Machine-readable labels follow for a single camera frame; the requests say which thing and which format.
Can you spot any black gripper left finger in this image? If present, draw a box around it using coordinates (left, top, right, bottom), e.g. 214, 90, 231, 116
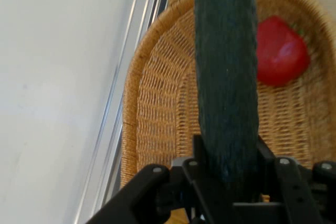
86, 134, 234, 224

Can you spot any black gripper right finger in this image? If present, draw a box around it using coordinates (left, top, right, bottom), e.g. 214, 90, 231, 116
251, 134, 336, 224

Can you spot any dark green cucumber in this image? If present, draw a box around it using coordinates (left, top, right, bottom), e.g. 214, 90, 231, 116
193, 0, 260, 204

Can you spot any red round toy fruit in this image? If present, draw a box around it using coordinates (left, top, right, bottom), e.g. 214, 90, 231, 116
256, 15, 311, 87

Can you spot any aluminium window rail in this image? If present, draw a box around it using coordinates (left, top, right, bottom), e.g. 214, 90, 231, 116
73, 0, 169, 224

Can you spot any wicker basket with handles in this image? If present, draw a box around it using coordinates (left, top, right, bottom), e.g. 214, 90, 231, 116
119, 0, 336, 222

